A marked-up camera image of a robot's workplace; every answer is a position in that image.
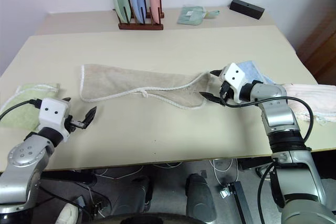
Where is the light pink towel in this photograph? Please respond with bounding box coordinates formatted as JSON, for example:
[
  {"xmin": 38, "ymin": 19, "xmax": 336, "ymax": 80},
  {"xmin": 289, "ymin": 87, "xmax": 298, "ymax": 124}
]
[{"xmin": 281, "ymin": 83, "xmax": 336, "ymax": 125}]

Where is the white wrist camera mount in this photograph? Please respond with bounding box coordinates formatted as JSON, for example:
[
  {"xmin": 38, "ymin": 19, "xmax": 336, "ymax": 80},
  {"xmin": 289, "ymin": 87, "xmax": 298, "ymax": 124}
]
[
  {"xmin": 38, "ymin": 98, "xmax": 72, "ymax": 141},
  {"xmin": 219, "ymin": 62, "xmax": 249, "ymax": 104}
]

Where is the light blue towel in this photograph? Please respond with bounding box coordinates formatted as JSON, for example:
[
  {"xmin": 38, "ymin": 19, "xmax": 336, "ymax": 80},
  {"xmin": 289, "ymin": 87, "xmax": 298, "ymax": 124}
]
[{"xmin": 237, "ymin": 60, "xmax": 274, "ymax": 86}]

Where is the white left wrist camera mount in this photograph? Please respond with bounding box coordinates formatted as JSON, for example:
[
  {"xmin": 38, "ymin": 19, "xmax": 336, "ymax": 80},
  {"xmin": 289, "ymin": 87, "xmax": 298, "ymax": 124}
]
[{"xmin": 38, "ymin": 98, "xmax": 72, "ymax": 141}]

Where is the dark grey rounded robot foot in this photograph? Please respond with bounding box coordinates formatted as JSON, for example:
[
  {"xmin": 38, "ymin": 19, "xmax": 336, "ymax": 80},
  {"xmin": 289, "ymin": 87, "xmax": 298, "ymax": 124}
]
[
  {"xmin": 111, "ymin": 175, "xmax": 153, "ymax": 216},
  {"xmin": 185, "ymin": 173, "xmax": 217, "ymax": 224}
]

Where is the black right elbow cable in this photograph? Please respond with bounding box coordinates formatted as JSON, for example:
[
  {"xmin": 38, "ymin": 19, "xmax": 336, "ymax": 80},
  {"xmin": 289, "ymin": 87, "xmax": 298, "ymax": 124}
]
[{"xmin": 257, "ymin": 159, "xmax": 279, "ymax": 210}]

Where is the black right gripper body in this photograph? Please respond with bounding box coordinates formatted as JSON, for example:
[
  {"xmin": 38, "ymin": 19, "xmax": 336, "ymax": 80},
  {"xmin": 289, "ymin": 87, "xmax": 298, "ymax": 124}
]
[{"xmin": 220, "ymin": 81, "xmax": 234, "ymax": 102}]

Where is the black metal bar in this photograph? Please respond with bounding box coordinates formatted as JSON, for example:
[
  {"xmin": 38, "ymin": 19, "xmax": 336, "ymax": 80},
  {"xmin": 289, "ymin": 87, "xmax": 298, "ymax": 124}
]
[{"xmin": 226, "ymin": 181, "xmax": 254, "ymax": 224}]

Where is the beige towel with white trim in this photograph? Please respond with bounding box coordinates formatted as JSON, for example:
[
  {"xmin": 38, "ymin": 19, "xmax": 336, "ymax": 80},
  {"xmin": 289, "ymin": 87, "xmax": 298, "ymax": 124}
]
[{"xmin": 79, "ymin": 63, "xmax": 212, "ymax": 110}]

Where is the black rectangular box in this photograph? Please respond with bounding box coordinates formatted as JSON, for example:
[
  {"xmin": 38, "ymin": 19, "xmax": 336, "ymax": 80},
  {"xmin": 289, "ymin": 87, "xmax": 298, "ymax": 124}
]
[{"xmin": 229, "ymin": 0, "xmax": 265, "ymax": 20}]

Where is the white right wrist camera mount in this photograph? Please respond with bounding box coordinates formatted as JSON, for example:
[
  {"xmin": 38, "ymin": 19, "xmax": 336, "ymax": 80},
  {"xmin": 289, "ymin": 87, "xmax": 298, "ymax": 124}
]
[{"xmin": 219, "ymin": 62, "xmax": 249, "ymax": 104}]

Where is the light green towel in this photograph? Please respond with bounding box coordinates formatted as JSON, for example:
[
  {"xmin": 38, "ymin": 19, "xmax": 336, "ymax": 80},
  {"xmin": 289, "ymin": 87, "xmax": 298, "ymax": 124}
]
[{"xmin": 0, "ymin": 83, "xmax": 61, "ymax": 132}]

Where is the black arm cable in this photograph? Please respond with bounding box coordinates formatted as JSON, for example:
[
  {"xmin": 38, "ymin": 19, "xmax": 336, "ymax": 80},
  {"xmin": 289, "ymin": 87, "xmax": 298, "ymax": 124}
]
[
  {"xmin": 0, "ymin": 99, "xmax": 43, "ymax": 123},
  {"xmin": 220, "ymin": 87, "xmax": 314, "ymax": 154}
]

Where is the white shoe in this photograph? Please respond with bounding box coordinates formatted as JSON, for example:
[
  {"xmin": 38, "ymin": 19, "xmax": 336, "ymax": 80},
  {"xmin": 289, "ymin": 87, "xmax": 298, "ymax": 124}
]
[{"xmin": 55, "ymin": 202, "xmax": 80, "ymax": 224}]

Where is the dark wooden plate rack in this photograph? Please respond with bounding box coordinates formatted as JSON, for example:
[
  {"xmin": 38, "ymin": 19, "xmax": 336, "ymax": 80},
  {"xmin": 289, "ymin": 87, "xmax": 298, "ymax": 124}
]
[{"xmin": 112, "ymin": 0, "xmax": 165, "ymax": 31}]

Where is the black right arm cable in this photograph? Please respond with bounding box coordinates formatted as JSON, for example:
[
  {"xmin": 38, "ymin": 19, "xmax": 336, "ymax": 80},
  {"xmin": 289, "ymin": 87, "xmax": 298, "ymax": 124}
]
[{"xmin": 220, "ymin": 87, "xmax": 314, "ymax": 154}]

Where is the folded mint green cloth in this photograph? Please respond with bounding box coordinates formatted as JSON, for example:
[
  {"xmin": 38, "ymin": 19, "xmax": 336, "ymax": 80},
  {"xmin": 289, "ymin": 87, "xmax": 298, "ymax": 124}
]
[{"xmin": 176, "ymin": 5, "xmax": 208, "ymax": 26}]

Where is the white cable bundle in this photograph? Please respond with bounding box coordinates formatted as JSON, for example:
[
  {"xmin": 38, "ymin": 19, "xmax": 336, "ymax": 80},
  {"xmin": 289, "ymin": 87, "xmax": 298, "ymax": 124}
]
[{"xmin": 209, "ymin": 157, "xmax": 240, "ymax": 192}]

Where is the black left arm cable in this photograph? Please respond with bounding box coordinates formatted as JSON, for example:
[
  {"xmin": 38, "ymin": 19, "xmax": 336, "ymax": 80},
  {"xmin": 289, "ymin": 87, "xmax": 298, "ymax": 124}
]
[{"xmin": 0, "ymin": 99, "xmax": 43, "ymax": 123}]

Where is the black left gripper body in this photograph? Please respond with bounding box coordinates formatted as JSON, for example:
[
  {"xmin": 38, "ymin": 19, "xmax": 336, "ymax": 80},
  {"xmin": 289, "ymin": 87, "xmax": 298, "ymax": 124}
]
[{"xmin": 64, "ymin": 115, "xmax": 85, "ymax": 133}]

